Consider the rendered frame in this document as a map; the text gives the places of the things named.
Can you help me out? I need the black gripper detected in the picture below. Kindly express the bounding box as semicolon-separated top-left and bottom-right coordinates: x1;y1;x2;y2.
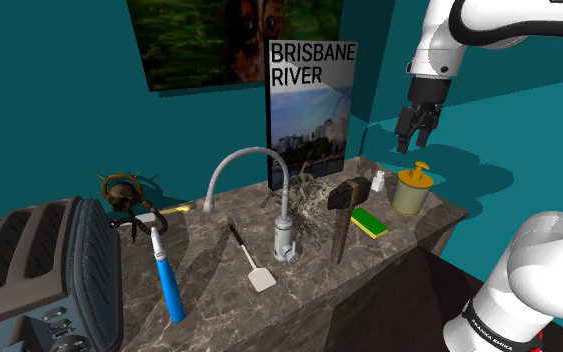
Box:
394;76;452;155

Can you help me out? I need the yellow soap dispenser jar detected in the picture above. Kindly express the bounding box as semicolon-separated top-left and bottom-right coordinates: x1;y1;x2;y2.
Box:
390;161;435;218

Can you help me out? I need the green and yellow sponge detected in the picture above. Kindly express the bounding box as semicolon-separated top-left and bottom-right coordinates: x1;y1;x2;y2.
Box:
350;207;390;240

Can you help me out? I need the river city poster board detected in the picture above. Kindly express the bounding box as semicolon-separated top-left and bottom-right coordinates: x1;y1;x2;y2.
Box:
264;39;359;192

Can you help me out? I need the wooden mallet with dark head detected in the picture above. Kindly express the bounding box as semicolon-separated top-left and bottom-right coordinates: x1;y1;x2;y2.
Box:
326;176;372;266

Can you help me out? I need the tangled dry twig bundle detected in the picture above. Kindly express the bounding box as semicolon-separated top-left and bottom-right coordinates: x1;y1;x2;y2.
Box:
260;160;342;251

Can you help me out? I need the grey gooseneck faucet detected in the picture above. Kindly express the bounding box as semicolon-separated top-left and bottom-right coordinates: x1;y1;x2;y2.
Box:
202;146;304;265

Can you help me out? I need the brown skull with tentacles figure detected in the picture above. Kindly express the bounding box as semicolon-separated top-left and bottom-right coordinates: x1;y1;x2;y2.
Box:
94;170;170;243

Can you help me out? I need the dark grey toaster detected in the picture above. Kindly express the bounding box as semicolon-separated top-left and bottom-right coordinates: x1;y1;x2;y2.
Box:
0;196;125;352

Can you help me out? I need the white spatula with black handle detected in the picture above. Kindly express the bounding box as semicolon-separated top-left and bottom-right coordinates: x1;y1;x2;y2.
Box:
228;224;278;294

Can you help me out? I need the dark green wall picture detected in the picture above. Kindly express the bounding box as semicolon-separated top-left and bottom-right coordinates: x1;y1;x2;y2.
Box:
125;0;346;93

